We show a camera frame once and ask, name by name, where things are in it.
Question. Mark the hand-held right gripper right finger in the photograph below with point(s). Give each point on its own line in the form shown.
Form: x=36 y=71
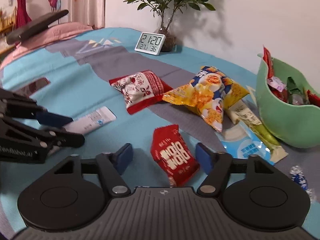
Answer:
x=202 y=155

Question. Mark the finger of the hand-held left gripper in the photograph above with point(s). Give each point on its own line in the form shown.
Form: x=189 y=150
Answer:
x=72 y=140
x=55 y=120

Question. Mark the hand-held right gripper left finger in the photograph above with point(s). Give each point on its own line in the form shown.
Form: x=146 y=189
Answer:
x=126 y=155

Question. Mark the white tube packet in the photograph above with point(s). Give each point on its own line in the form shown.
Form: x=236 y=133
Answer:
x=92 y=120

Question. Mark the green plastic bowl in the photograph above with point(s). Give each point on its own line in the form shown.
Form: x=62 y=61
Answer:
x=282 y=120

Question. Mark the black smartphone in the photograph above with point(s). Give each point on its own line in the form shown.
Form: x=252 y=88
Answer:
x=35 y=86

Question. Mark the blue and white snack packet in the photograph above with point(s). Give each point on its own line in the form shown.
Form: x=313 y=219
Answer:
x=250 y=147

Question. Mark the yellow cartoon snack packet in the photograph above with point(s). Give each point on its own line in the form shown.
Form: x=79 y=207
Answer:
x=207 y=97

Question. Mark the green and white stick packet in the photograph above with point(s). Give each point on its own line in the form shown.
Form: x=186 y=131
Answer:
x=250 y=120

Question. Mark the red and white snack packet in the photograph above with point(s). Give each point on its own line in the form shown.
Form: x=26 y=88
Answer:
x=140 y=87

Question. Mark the blue and grey printed blanket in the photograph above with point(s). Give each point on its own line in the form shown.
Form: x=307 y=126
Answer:
x=100 y=62

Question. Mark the pink pillow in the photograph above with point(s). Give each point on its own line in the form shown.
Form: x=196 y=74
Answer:
x=57 y=33

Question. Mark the black flat oval object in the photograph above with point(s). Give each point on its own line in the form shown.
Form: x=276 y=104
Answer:
x=37 y=26

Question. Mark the blue foil candy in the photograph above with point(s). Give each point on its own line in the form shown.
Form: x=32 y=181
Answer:
x=298 y=177

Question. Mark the green candy packet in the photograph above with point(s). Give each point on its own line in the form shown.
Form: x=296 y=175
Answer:
x=293 y=87

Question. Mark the white digital clock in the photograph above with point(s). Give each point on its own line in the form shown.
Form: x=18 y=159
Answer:
x=150 y=43

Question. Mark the tall red snack packet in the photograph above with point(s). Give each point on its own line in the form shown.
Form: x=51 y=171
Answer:
x=268 y=60

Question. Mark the leafy green plant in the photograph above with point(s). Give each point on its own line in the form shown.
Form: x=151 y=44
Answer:
x=167 y=41

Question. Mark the pink patterned curtain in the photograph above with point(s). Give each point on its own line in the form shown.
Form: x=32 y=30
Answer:
x=87 y=2

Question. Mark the small red snack packet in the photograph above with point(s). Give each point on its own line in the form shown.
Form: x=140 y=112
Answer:
x=313 y=98

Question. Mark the wall poster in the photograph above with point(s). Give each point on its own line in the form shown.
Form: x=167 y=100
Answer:
x=10 y=2

